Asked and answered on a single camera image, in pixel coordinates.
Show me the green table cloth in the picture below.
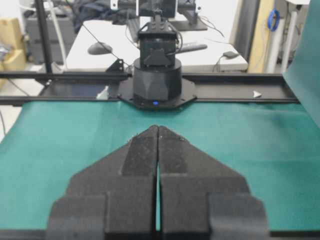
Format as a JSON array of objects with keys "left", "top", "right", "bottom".
[{"left": 0, "top": 0, "right": 320, "bottom": 232}]

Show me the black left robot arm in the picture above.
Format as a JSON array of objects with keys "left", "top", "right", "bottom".
[{"left": 45, "top": 8, "right": 195, "bottom": 240}]

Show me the black remote control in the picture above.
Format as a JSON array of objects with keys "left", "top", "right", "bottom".
[{"left": 179, "top": 43, "right": 208, "bottom": 54}]

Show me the black vertical pole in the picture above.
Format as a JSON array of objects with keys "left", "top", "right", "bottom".
[{"left": 34, "top": 0, "right": 53, "bottom": 74}]

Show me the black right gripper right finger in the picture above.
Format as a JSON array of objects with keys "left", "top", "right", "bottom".
[{"left": 158, "top": 126, "right": 270, "bottom": 240}]

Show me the blue coiled cable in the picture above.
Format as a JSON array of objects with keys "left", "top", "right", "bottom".
[{"left": 267, "top": 7, "right": 280, "bottom": 33}]

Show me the black computer mouse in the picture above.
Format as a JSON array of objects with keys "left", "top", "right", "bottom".
[{"left": 87, "top": 42, "right": 113, "bottom": 55}]

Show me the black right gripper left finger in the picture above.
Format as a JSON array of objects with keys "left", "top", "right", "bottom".
[{"left": 46, "top": 125, "right": 159, "bottom": 240}]

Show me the white desk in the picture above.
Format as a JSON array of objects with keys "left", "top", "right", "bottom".
[{"left": 66, "top": 20, "right": 248, "bottom": 73}]

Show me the small black desk device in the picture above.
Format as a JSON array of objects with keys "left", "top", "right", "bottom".
[{"left": 223, "top": 51, "right": 239, "bottom": 59}]

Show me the black monitor stand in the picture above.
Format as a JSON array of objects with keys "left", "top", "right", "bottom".
[{"left": 169, "top": 10, "right": 208, "bottom": 32}]

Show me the cardboard box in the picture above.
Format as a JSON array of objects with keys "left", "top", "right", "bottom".
[{"left": 0, "top": 17, "right": 26, "bottom": 71}]

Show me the black aluminium frame rail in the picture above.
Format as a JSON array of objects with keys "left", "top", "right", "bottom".
[{"left": 0, "top": 71, "right": 298, "bottom": 109}]

